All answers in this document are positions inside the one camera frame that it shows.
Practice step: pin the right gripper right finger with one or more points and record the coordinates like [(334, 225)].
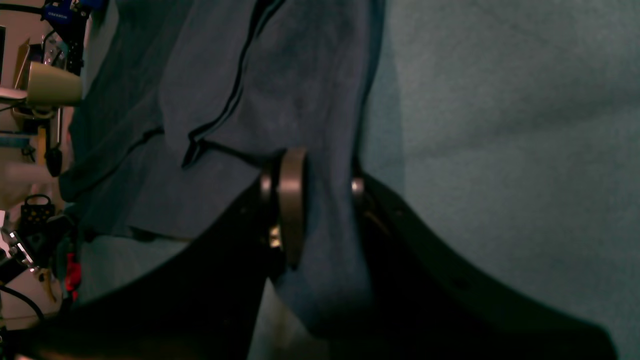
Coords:
[(430, 303)]

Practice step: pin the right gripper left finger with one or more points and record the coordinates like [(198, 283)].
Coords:
[(203, 303)]

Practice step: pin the dark blue T-shirt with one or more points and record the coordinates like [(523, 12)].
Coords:
[(190, 99)]

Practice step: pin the teal table cloth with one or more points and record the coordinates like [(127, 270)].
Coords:
[(511, 127)]

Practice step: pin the blue spring clamp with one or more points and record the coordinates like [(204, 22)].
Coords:
[(69, 19)]

